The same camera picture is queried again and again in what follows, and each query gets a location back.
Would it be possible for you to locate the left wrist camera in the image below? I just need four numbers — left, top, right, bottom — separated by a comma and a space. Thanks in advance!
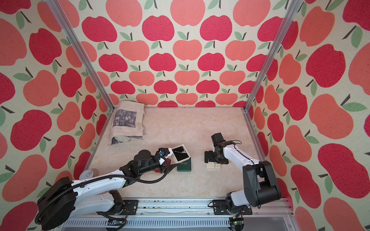
158, 148, 173, 158

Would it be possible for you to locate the aluminium frame post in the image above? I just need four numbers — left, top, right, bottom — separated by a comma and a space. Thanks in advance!
46, 0, 115, 112
244, 0, 303, 112

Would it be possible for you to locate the right aluminium frame post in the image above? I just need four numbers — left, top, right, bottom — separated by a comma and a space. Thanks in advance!
244, 0, 303, 112

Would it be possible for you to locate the green jewelry box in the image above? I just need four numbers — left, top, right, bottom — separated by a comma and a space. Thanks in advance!
177, 159, 192, 172

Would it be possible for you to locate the red jewelry box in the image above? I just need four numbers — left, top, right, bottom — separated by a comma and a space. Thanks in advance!
154, 159, 171, 173

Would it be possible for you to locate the left aluminium frame post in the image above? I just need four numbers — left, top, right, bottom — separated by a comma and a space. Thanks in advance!
46, 0, 115, 112

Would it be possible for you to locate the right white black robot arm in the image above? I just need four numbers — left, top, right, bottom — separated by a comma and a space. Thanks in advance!
204, 133, 282, 214

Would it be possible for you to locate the cream lift-off box lid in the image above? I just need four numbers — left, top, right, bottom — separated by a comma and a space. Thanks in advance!
206, 162, 221, 169

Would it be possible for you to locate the folded beige patterned cloth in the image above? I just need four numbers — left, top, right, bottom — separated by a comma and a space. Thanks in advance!
108, 101, 145, 145

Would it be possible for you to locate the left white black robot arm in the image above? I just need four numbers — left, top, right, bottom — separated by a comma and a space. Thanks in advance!
35, 148, 173, 231

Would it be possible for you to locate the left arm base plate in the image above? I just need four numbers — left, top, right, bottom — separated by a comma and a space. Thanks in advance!
104, 200, 139, 216

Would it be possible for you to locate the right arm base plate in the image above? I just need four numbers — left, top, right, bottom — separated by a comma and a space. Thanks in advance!
208, 199, 253, 216

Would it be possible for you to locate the white round object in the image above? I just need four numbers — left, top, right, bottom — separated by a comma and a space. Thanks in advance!
79, 169, 94, 181

